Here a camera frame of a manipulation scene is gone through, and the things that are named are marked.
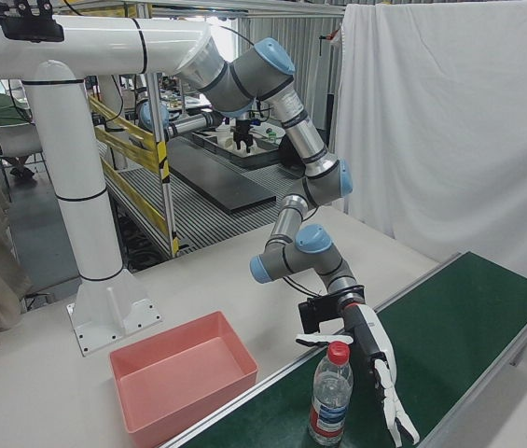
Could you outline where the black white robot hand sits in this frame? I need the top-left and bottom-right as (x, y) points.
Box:
(295, 301), (421, 447)

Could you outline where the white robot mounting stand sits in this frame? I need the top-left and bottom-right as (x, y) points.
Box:
(0, 13), (213, 358)

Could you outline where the green conveyor belt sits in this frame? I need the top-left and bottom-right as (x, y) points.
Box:
(159, 250), (527, 448)

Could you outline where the yellow safety fence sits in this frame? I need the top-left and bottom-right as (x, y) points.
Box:
(88, 97), (180, 256)

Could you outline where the white chair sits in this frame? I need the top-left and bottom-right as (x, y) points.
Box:
(0, 121), (45, 202)

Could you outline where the black flat board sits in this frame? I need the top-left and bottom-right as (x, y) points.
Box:
(167, 137), (277, 216)

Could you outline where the black gripper of background arm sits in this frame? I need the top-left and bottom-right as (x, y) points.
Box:
(232, 119), (255, 153)

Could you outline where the pink plastic basket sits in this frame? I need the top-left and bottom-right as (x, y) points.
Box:
(108, 311), (259, 448)

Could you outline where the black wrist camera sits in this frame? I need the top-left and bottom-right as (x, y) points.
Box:
(298, 293), (346, 335)

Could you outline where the grey parts tray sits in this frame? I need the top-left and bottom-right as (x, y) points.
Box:
(191, 128), (292, 170)

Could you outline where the black camera on stand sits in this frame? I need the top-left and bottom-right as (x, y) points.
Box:
(0, 0), (65, 44)

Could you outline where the white cloth backdrop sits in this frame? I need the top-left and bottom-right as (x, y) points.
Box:
(326, 0), (527, 295)

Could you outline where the clear water bottle red cap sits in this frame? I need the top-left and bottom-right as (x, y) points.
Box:
(308, 340), (355, 447)

